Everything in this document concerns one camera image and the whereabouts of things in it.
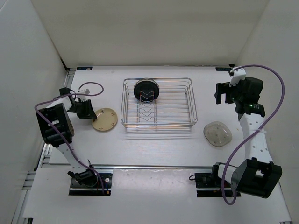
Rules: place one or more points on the chrome wire dish rack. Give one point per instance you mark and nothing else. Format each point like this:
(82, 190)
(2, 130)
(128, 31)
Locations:
(175, 106)

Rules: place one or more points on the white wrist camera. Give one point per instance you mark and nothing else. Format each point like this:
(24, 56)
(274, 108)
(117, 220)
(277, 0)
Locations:
(237, 74)
(84, 91)

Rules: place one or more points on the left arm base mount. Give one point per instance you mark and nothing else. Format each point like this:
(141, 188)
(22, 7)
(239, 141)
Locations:
(90, 185)

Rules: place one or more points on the clear glass plate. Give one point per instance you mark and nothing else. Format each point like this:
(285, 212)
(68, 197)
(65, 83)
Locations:
(146, 79)
(217, 134)

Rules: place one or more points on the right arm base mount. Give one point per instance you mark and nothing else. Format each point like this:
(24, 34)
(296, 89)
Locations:
(207, 185)

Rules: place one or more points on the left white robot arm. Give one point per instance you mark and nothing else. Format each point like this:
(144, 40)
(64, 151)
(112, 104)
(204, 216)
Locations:
(57, 130)

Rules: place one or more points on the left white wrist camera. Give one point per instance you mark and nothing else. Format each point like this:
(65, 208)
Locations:
(84, 91)

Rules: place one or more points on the black plate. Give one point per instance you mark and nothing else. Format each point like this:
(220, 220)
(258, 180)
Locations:
(146, 91)

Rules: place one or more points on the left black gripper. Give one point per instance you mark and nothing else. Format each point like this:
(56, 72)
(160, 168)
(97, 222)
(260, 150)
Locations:
(88, 113)

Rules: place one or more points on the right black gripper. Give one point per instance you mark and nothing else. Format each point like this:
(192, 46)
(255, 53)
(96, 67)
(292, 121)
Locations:
(224, 88)

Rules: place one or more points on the aluminium table frame rail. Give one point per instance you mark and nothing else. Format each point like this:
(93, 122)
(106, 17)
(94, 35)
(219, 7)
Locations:
(24, 143)

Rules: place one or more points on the beige printed plate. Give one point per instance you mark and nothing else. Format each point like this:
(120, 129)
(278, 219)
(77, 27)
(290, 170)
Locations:
(106, 119)

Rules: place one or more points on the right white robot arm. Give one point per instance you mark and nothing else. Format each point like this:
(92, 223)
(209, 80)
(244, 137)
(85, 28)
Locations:
(250, 168)

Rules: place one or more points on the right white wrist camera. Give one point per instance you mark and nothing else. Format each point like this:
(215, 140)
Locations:
(237, 74)

